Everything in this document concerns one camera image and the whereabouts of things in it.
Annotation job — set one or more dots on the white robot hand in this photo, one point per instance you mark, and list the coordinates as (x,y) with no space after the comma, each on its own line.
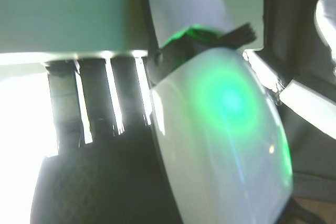
(223,134)

